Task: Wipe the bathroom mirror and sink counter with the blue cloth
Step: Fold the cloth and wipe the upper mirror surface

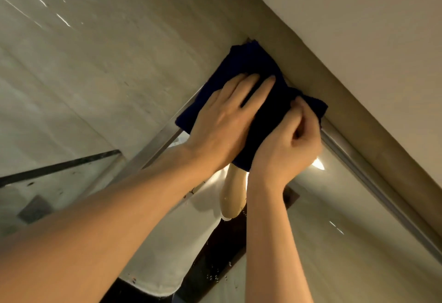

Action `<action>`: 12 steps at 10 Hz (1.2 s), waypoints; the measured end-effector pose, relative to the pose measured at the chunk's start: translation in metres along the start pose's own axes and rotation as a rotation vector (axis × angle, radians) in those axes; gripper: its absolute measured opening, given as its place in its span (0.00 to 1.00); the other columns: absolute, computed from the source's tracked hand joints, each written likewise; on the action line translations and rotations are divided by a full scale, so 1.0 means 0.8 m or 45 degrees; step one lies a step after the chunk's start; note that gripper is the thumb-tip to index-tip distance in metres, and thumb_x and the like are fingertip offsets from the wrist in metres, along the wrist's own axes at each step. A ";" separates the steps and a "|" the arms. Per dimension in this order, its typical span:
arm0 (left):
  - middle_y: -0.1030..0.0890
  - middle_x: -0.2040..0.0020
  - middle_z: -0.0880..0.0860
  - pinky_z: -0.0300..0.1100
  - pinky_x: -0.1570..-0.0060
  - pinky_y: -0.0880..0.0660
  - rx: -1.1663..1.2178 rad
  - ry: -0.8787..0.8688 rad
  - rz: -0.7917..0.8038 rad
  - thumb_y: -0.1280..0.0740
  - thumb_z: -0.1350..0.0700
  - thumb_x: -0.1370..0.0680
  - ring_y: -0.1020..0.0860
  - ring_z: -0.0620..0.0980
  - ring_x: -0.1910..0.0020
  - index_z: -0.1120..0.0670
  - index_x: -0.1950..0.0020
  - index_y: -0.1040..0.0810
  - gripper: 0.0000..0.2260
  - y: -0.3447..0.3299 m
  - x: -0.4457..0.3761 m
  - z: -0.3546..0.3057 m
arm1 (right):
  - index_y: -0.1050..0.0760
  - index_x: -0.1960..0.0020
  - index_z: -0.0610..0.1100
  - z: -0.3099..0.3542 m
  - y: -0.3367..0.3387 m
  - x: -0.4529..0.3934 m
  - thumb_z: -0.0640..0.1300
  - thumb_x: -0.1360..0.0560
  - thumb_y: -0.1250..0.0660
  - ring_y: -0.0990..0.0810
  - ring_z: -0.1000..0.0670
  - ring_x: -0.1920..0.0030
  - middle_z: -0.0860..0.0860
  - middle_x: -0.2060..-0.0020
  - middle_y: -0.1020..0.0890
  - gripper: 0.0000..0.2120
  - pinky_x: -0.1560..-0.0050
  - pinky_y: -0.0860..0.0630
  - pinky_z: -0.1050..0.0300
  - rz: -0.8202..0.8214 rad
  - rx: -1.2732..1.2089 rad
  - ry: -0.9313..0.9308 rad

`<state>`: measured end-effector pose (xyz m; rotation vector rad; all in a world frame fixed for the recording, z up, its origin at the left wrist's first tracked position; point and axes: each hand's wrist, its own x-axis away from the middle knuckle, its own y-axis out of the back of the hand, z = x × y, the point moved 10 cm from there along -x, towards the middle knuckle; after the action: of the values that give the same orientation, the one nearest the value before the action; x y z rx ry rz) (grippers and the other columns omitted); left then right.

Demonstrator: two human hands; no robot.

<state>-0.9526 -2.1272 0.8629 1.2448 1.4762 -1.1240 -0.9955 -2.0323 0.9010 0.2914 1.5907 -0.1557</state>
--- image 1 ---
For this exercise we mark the person's right forearm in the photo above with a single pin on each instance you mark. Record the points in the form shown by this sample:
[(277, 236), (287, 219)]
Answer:
[(272, 251)]

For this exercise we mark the person's left forearm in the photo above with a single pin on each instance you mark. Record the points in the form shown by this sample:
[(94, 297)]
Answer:
[(86, 237)]

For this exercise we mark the glass shower enclosure gold frame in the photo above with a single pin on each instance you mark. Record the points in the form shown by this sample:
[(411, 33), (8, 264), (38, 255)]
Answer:
[(51, 188)]

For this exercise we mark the silver framed wall mirror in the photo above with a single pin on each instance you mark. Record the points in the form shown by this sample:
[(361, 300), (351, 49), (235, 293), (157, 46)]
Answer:
[(345, 226)]

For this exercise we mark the person's left hand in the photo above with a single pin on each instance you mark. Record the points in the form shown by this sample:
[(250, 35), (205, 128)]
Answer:
[(221, 130)]

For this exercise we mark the blue microfibre cloth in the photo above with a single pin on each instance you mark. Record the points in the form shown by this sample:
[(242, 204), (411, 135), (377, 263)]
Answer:
[(248, 57)]

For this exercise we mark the person's right hand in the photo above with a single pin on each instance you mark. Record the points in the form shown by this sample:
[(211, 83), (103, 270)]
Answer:
[(286, 154)]

